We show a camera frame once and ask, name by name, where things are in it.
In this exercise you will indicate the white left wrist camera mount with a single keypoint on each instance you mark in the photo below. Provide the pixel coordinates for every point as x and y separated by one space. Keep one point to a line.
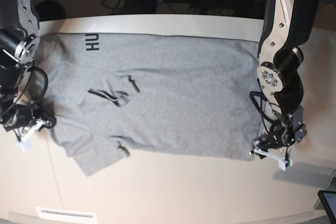
283 161

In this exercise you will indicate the grey T-shirt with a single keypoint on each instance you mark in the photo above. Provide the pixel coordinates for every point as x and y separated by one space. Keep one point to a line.
112 93

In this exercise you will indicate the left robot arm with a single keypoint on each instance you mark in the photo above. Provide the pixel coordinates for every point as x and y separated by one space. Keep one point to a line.
287 26

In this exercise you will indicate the tablet screen corner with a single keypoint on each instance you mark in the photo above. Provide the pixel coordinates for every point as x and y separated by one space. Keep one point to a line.
327 199

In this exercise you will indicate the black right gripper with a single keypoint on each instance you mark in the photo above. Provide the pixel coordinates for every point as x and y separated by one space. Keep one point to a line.
20 116

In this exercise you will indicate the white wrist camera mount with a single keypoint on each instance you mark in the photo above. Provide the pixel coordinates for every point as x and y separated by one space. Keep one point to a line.
283 161
23 134

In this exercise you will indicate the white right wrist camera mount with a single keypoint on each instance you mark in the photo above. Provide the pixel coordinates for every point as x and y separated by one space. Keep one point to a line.
23 134

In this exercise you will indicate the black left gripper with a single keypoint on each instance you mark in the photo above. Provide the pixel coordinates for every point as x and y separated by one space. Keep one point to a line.
275 139

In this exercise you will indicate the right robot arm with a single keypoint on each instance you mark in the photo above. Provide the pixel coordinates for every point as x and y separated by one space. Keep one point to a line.
19 43

